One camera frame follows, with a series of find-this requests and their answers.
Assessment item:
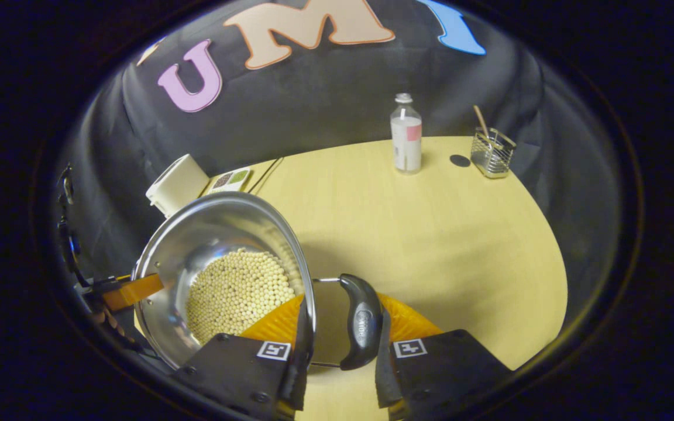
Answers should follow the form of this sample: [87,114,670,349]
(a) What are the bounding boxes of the black power cable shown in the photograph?
[246,157,285,196]

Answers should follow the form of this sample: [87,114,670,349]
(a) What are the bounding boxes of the wooden stick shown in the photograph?
[473,104,493,144]

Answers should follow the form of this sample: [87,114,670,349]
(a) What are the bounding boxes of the clear bottle white label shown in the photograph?
[390,92,424,175]

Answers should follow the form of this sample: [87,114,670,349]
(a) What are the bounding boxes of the heap of yellow soybeans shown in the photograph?
[185,247,297,346]

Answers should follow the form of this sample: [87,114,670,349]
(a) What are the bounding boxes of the wire mesh utensil holder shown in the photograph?
[470,127,517,179]

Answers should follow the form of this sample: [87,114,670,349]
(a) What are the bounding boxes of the white boxy appliance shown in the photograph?
[145,154,211,218]

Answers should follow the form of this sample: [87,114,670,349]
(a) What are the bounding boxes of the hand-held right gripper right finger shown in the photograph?
[374,291,514,421]

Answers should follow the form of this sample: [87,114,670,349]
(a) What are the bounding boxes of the stainless steel pot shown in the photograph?
[131,191,384,373]

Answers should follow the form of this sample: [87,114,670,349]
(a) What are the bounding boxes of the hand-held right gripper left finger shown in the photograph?
[173,292,317,421]

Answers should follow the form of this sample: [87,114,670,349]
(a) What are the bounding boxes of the white divided seasoning dish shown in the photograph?
[207,167,253,195]

